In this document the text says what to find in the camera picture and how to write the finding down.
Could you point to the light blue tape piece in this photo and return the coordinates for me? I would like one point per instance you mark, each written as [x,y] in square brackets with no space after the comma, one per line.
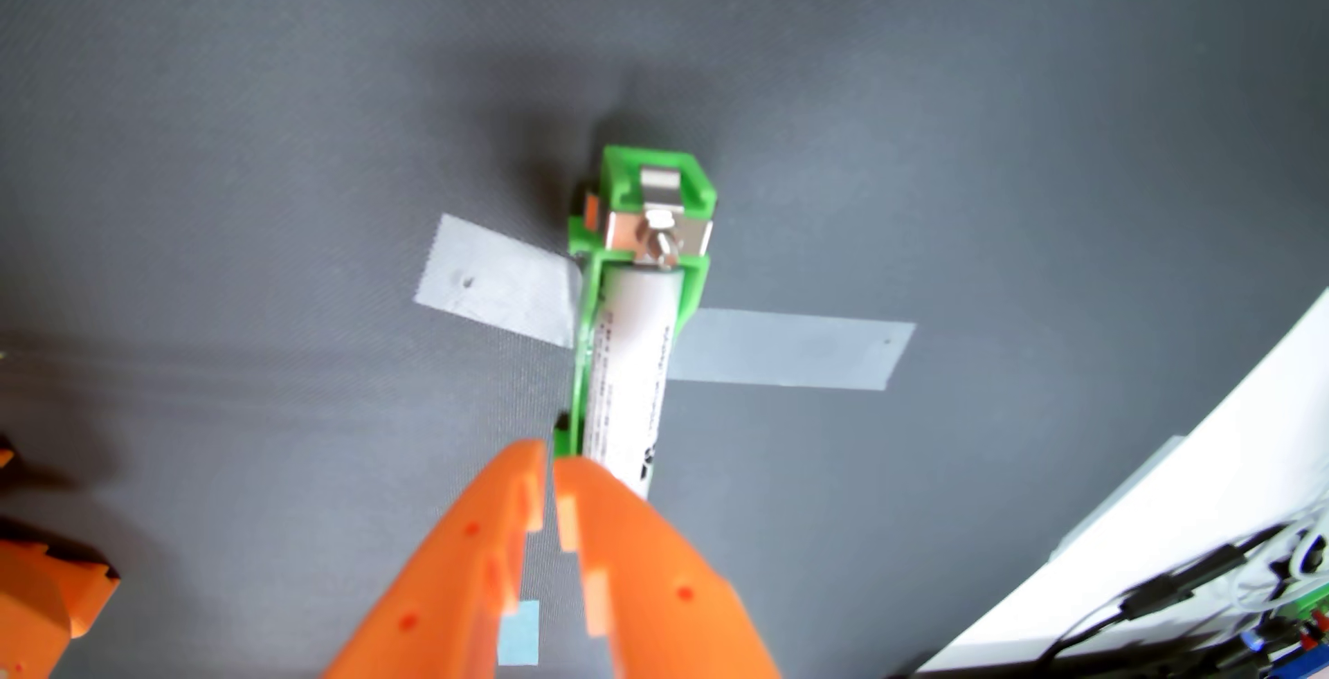
[519,637]

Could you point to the green battery holder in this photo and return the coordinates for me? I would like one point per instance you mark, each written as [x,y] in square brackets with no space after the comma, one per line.
[618,176]

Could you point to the translucent grey tape strip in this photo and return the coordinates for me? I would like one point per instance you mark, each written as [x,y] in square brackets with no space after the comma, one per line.
[498,279]
[799,347]

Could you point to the dark grey mat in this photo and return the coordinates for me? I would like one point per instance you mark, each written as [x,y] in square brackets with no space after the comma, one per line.
[208,243]

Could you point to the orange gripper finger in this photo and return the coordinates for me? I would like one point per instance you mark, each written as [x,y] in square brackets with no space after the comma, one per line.
[446,596]
[664,596]

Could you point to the green red electronics clutter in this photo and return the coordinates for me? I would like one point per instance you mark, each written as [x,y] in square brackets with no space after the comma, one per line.
[1298,629]

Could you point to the white cylindrical battery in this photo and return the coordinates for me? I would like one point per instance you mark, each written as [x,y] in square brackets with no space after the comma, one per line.
[633,368]

